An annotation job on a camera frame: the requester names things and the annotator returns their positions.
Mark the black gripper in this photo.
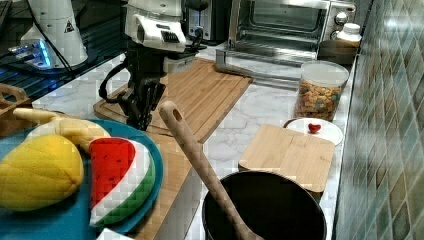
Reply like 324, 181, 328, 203
118, 41, 166, 130

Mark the wooden drawer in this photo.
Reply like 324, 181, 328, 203
129, 133, 202, 240

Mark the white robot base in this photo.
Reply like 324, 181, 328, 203
8, 0, 88, 70

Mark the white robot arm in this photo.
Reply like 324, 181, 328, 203
121, 0, 186, 130

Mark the wooden spoon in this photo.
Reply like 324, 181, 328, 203
158, 100, 264, 240

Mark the large bamboo cutting board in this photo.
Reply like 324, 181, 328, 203
92, 57, 254, 145

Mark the plush banana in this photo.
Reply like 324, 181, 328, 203
13, 108, 111, 153

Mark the plush watermelon slice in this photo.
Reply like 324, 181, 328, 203
90, 137, 156, 227

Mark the black coffee machine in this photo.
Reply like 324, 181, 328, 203
184, 0, 232, 46

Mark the yellow plush mango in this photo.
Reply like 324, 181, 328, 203
0, 135, 84, 212

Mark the wooden rack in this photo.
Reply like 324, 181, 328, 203
0, 83, 34, 138

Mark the silver toaster oven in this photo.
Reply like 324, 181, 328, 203
216, 0, 356, 87

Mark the teal round plate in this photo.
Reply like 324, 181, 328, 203
0, 120, 163, 240

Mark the small bamboo cutting board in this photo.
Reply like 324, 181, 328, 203
239, 124, 335, 193

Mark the black pot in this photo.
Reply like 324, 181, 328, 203
202, 171, 327, 240

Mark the small red strawberry toy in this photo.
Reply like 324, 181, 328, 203
308, 123, 321, 134

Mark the white plate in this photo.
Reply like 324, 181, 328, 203
283, 118, 344, 145

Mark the clear jar of cereal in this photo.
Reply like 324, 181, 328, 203
294, 60, 349, 121

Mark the white lidded bottle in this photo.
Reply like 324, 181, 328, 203
336, 23, 362, 47

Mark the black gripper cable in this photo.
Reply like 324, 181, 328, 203
98, 62, 128, 104

